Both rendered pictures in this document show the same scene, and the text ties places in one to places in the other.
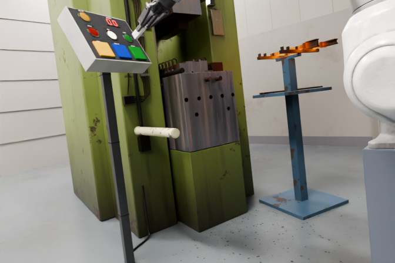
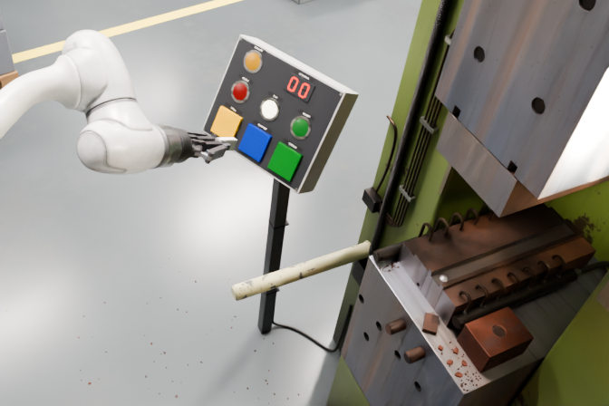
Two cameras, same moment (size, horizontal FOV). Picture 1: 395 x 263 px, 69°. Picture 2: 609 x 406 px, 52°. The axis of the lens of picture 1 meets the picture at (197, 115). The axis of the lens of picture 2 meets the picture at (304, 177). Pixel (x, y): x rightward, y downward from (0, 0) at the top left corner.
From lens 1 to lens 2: 2.13 m
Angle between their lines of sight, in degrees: 88
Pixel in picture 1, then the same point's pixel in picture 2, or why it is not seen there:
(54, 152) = not seen: outside the picture
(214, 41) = (596, 314)
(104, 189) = not seen: hidden behind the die
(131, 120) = (371, 227)
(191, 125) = (354, 335)
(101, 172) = not seen: hidden behind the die
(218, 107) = (401, 386)
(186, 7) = (468, 164)
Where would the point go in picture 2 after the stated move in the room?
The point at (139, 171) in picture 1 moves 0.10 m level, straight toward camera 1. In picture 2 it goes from (354, 287) to (325, 288)
